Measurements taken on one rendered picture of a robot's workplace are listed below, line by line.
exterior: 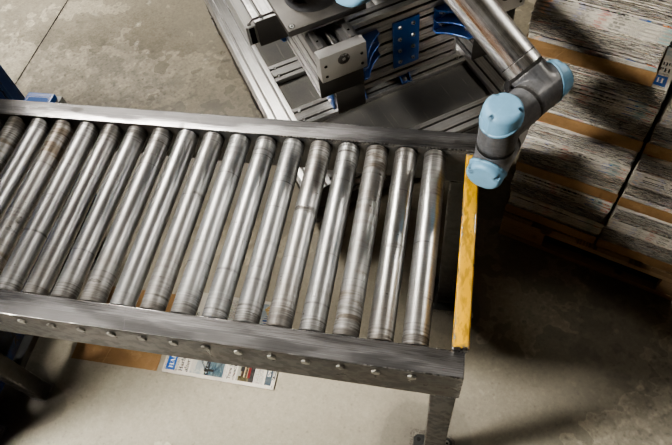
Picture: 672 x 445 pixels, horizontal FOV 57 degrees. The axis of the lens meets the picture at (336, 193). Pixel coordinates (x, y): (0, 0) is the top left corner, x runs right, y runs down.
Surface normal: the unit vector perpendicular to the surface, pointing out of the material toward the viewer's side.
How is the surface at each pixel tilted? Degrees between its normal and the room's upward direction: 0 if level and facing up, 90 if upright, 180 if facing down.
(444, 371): 0
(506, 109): 0
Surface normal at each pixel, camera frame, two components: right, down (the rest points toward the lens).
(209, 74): -0.09, -0.56
